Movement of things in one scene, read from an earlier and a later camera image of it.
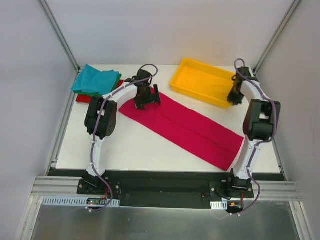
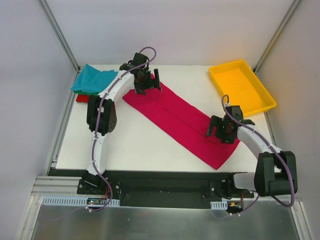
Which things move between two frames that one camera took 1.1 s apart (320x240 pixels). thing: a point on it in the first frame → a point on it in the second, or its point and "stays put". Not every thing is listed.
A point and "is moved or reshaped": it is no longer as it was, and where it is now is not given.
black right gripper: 235,94 → 219,128
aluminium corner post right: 276,35 stays put
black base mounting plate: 150,187 stays put
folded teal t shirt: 92,79 stays put
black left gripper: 147,99 → 147,85
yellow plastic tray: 204,82 is moved or reshaped
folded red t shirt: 86,99 stays put
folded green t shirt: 91,93 stays put
